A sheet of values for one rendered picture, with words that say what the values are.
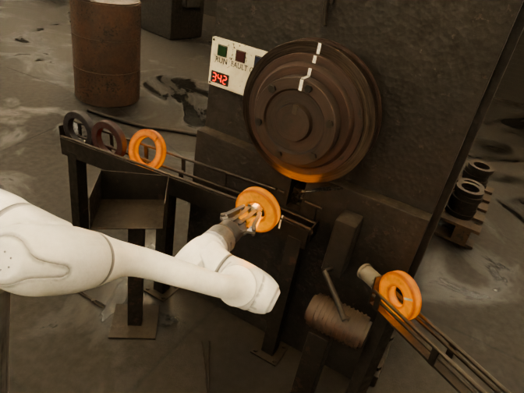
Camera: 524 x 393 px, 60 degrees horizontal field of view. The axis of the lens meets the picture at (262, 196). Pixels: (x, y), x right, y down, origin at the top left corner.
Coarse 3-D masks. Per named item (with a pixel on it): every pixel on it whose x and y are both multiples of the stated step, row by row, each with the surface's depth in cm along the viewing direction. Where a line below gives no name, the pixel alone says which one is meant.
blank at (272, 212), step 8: (248, 192) 145; (256, 192) 143; (264, 192) 144; (240, 200) 148; (248, 200) 147; (256, 200) 145; (264, 200) 143; (272, 200) 143; (264, 208) 145; (272, 208) 143; (264, 216) 146; (272, 216) 144; (280, 216) 147; (264, 224) 147; (272, 224) 146
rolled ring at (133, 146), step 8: (136, 136) 198; (144, 136) 197; (152, 136) 194; (160, 136) 194; (136, 144) 199; (160, 144) 193; (136, 152) 200; (160, 152) 193; (136, 160) 198; (160, 160) 193
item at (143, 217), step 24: (96, 192) 169; (120, 192) 180; (144, 192) 182; (96, 216) 171; (120, 216) 172; (144, 216) 173; (144, 240) 184; (120, 312) 208; (144, 312) 210; (120, 336) 196; (144, 336) 198
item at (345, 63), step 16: (288, 48) 141; (304, 48) 138; (320, 48) 136; (336, 48) 134; (256, 64) 148; (352, 64) 133; (352, 80) 135; (368, 80) 137; (368, 96) 134; (368, 112) 136; (368, 128) 138; (256, 144) 161; (368, 144) 140; (272, 160) 160; (352, 160) 145; (288, 176) 160; (304, 176) 156; (320, 176) 153; (336, 176) 150
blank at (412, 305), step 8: (392, 272) 141; (400, 272) 140; (384, 280) 145; (392, 280) 141; (400, 280) 138; (408, 280) 137; (384, 288) 145; (392, 288) 144; (400, 288) 139; (408, 288) 136; (416, 288) 136; (384, 296) 145; (392, 296) 144; (408, 296) 136; (416, 296) 135; (392, 304) 143; (400, 304) 143; (408, 304) 136; (416, 304) 135; (408, 312) 137; (416, 312) 136
